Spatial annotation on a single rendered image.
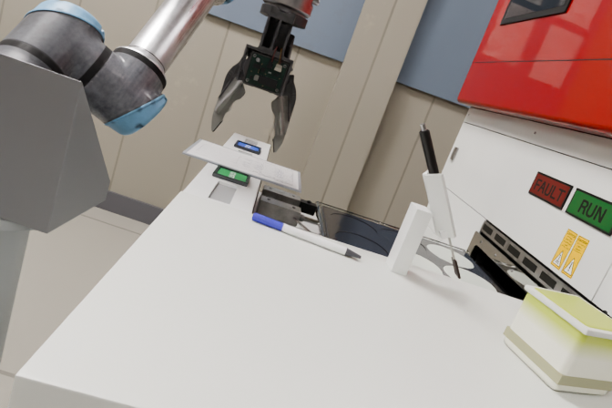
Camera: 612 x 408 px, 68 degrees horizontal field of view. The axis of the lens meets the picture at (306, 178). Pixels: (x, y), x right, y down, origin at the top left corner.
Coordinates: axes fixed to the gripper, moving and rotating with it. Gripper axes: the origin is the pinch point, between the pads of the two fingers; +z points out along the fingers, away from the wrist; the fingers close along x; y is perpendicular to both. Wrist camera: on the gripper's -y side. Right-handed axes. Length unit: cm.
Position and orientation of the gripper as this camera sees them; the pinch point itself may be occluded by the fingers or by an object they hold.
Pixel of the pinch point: (245, 136)
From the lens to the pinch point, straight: 74.4
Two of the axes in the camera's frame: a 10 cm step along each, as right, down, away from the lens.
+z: -3.3, 9.2, 2.2
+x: 9.4, 3.2, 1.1
